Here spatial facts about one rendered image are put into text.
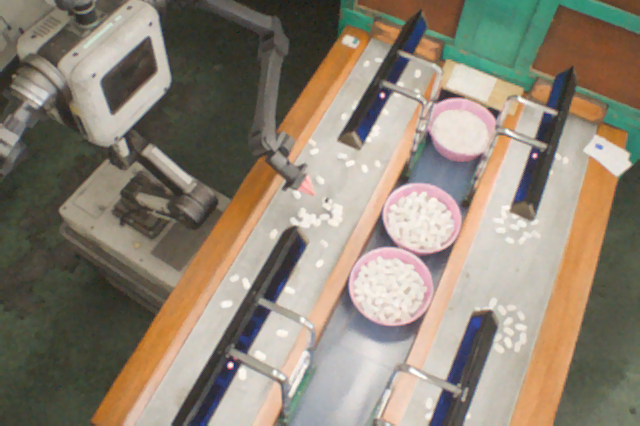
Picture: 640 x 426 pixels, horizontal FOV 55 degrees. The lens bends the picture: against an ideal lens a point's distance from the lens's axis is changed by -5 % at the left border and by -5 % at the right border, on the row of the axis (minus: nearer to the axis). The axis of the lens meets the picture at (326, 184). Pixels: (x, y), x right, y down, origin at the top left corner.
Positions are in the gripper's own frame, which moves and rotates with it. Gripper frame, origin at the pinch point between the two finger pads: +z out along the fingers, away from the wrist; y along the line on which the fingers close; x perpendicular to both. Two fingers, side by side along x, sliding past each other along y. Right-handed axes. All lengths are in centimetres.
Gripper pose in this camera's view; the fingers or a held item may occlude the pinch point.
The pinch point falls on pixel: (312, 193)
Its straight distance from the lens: 213.8
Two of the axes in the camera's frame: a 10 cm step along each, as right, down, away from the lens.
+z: 6.8, 6.4, 3.6
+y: 4.3, -7.4, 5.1
